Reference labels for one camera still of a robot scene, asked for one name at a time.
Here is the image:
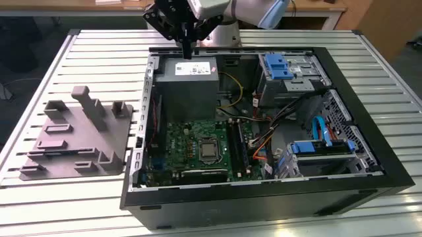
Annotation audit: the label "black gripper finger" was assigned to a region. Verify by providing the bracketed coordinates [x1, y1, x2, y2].
[187, 15, 223, 60]
[141, 4, 188, 60]

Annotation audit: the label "hard disk in blue carrier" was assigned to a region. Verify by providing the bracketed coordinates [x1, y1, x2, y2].
[289, 140, 355, 155]

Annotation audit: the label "black cable bundle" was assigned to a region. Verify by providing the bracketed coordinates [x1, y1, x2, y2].
[249, 88, 327, 146]

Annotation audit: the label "blue flat data wire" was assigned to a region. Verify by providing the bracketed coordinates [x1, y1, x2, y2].
[311, 115, 334, 148]

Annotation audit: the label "black RAM slot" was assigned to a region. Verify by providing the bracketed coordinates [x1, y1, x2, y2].
[227, 118, 243, 176]

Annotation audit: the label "black graphics card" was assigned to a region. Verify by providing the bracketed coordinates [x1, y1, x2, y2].
[179, 169, 228, 185]

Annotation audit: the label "grey power supply unit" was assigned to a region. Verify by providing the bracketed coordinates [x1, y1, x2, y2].
[155, 57, 220, 121]

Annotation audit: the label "yellow wire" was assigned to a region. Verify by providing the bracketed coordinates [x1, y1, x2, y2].
[219, 71, 244, 108]

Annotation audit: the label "blue plastic drive carrier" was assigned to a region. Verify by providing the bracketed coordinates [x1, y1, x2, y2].
[264, 53, 293, 80]

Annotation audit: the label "orange wires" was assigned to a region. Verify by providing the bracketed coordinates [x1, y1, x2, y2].
[252, 130, 273, 161]

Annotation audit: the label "grey plastic parts rack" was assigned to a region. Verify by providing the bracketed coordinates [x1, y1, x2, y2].
[18, 85, 135, 181]

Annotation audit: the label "wooden desk white frame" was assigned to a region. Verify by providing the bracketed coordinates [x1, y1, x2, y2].
[0, 0, 348, 30]

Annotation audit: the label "silver disk bay cage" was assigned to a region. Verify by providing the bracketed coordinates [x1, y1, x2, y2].
[272, 148, 363, 178]

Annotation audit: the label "silver drive bay cage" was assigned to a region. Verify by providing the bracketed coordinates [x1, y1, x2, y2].
[256, 53, 332, 107]

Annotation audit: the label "black office chair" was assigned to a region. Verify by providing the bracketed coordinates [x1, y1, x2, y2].
[0, 16, 44, 74]

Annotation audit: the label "black open PC case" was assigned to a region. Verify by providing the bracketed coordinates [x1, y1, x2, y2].
[119, 46, 415, 231]

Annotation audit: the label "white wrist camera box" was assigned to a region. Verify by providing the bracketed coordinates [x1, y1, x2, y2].
[187, 0, 231, 20]

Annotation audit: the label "green motherboard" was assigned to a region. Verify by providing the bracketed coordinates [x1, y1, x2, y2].
[144, 118, 264, 187]

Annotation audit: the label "silver CPU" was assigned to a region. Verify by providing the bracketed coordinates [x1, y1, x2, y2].
[199, 143, 217, 158]

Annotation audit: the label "CPU socket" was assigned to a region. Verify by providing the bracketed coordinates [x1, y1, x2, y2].
[196, 136, 221, 165]

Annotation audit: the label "brown wooden cabinet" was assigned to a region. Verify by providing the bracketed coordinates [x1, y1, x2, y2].
[358, 0, 422, 62]

